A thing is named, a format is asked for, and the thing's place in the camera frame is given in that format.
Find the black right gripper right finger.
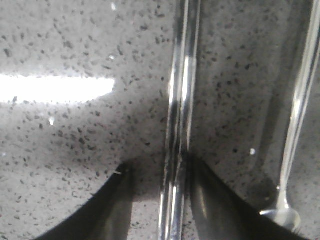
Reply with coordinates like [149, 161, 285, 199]
[189, 154, 313, 240]

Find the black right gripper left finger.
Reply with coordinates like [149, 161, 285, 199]
[37, 162, 133, 240]

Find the silver metal spoon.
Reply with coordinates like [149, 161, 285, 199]
[259, 0, 320, 234]

